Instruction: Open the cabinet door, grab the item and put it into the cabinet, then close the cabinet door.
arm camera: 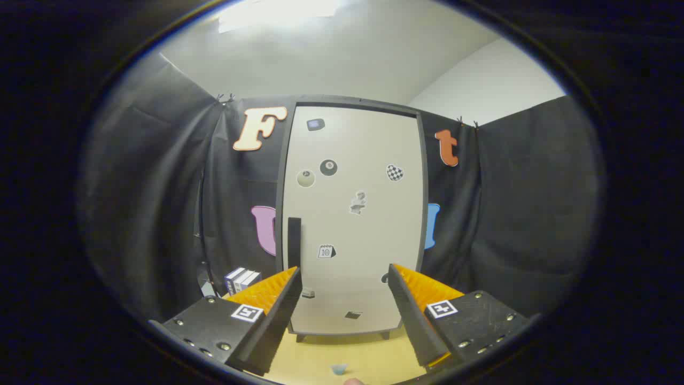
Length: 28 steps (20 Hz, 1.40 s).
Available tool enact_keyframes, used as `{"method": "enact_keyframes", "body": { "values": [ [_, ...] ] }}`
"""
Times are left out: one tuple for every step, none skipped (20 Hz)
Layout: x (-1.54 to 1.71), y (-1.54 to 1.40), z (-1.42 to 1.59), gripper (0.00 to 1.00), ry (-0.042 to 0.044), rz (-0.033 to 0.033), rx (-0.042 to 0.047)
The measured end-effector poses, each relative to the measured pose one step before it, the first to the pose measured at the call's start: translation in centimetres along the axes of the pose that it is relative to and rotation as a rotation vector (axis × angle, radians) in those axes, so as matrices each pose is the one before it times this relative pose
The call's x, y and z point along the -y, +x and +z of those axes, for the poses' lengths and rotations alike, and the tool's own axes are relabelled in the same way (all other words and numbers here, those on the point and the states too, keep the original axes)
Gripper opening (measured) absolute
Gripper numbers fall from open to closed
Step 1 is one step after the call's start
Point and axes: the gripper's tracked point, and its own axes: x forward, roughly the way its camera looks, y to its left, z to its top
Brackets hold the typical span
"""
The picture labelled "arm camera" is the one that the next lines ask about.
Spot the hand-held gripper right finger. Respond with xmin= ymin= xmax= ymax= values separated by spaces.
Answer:
xmin=387 ymin=264 xmax=535 ymax=374

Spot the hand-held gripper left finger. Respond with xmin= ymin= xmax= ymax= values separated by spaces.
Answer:
xmin=149 ymin=266 xmax=304 ymax=376

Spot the black door handle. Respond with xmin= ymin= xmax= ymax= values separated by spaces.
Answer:
xmin=287 ymin=217 xmax=302 ymax=269

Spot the white cabinet door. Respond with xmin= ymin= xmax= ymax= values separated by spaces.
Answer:
xmin=282 ymin=105 xmax=424 ymax=336

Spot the dark blue book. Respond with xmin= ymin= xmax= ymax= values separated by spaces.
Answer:
xmin=224 ymin=267 xmax=245 ymax=294

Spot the grey cabinet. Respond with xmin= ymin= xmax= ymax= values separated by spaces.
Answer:
xmin=275 ymin=95 xmax=430 ymax=343

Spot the black backdrop cloth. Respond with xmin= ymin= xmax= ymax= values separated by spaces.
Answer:
xmin=80 ymin=53 xmax=604 ymax=332

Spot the black cable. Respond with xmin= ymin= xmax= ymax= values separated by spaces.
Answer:
xmin=193 ymin=171 xmax=215 ymax=298

